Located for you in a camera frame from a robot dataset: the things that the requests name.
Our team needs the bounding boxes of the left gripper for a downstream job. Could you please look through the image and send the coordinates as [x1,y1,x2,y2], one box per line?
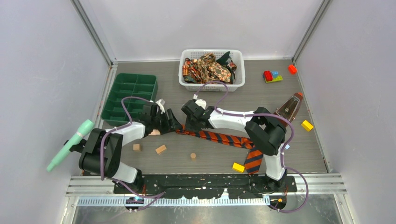
[151,109,182,134]

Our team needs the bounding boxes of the orange navy striped tie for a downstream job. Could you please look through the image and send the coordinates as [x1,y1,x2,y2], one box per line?
[176,128,263,175]

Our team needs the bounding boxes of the white plastic basket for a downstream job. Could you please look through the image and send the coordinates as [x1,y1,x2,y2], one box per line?
[178,49,246,91]

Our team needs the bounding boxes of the brown wooden metronome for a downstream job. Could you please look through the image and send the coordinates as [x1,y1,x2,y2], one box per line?
[274,92,303,122]

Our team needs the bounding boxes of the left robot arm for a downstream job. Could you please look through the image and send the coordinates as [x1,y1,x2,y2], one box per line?
[73,102,182,193]

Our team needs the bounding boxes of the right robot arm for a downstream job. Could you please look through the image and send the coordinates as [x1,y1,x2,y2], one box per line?
[177,100,287,192]

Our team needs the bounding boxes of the wooden cylinder peg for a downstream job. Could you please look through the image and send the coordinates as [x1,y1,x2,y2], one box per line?
[149,129,161,136]

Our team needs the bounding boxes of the green compartment tray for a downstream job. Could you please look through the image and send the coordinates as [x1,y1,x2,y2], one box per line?
[101,73,158,126]

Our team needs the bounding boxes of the small wooden cube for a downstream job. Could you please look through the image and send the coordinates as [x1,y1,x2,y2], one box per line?
[133,144,141,152]

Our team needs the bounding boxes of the small wooden block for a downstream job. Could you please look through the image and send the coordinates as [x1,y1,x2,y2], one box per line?
[155,145,167,154]

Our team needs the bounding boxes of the floral patterned tie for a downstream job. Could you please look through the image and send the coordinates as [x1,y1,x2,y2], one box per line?
[182,53,238,84]

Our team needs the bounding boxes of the yellow toy brick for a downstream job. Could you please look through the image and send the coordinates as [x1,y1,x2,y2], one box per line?
[232,162,245,173]
[301,120,314,132]

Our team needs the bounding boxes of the dark green tie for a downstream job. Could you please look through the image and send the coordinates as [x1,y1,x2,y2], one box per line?
[216,51,231,65]

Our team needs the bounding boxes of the mint green microphone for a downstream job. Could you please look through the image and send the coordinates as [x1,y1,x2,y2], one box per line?
[46,119,94,172]

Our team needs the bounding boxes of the stacked lego bricks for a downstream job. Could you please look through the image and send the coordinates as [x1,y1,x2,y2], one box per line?
[262,70,283,83]

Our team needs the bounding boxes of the red toy brick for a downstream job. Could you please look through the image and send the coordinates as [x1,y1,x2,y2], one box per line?
[288,64,297,75]

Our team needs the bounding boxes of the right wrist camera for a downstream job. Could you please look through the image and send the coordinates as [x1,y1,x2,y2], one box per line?
[193,94,207,109]

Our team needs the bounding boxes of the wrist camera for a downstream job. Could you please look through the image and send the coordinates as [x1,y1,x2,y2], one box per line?
[150,98,166,114]
[193,94,207,109]

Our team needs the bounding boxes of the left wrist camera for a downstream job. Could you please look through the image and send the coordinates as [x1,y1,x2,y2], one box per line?
[150,98,166,114]

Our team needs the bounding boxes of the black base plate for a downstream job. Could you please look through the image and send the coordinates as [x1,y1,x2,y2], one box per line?
[113,174,297,199]

